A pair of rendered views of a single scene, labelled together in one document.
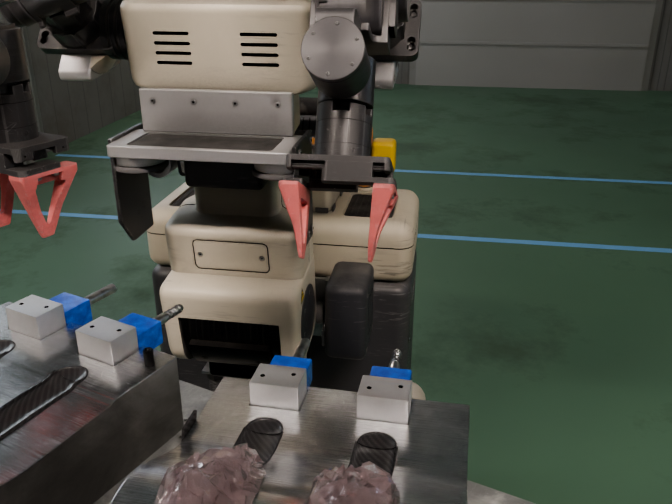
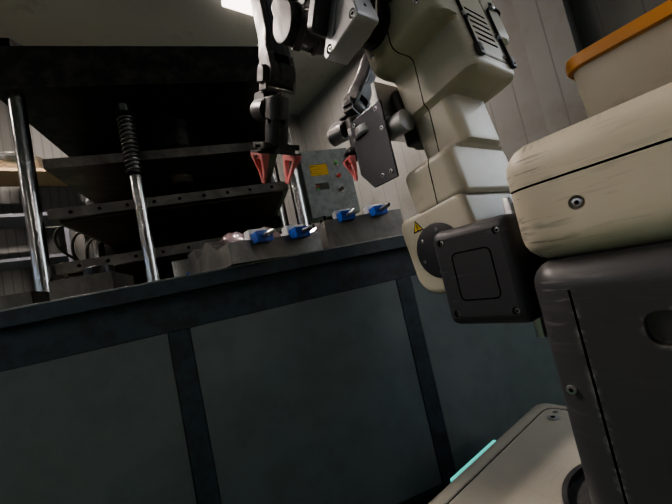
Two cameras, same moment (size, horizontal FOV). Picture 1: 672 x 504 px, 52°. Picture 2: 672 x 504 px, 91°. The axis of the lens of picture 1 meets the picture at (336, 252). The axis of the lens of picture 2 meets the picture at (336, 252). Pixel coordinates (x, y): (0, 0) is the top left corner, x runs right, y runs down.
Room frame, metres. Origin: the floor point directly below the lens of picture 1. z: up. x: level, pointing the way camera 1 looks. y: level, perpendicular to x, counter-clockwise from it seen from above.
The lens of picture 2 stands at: (1.30, -0.53, 0.72)
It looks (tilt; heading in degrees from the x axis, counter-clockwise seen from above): 4 degrees up; 134
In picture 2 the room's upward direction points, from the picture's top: 12 degrees counter-clockwise
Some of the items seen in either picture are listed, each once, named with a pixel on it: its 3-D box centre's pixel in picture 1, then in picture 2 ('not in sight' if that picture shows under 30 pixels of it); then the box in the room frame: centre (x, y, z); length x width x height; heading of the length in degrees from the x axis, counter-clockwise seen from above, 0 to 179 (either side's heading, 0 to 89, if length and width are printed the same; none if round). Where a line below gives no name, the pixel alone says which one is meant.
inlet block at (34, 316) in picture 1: (71, 309); (379, 210); (0.71, 0.31, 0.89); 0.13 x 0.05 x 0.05; 151
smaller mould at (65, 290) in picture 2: not in sight; (96, 289); (0.08, -0.32, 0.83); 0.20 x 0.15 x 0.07; 151
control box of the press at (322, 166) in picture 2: not in sight; (345, 272); (-0.06, 0.92, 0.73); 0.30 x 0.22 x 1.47; 61
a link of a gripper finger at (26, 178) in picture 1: (31, 190); (357, 166); (0.66, 0.31, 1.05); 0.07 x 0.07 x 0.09; 61
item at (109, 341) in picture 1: (141, 331); (347, 215); (0.66, 0.21, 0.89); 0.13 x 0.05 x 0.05; 151
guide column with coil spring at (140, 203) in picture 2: not in sight; (146, 235); (-0.39, -0.01, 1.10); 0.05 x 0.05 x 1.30
